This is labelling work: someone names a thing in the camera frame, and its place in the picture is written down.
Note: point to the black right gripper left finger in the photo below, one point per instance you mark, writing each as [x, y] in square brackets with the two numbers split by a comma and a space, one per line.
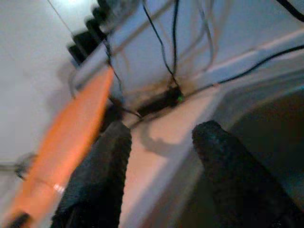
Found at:
[102, 171]

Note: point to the orange plastic bowl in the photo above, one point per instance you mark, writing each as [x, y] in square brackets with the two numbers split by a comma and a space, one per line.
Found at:
[66, 142]

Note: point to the stainless steel sink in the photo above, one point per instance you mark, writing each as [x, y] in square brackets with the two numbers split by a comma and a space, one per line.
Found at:
[273, 123]

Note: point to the small black power adapter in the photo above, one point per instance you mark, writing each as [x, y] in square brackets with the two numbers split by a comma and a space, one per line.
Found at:
[164, 99]

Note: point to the black power strip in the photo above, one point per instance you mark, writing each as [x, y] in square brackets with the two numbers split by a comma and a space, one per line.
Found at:
[83, 42]

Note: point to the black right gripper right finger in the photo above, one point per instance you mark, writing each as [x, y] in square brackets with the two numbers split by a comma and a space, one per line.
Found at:
[237, 185]

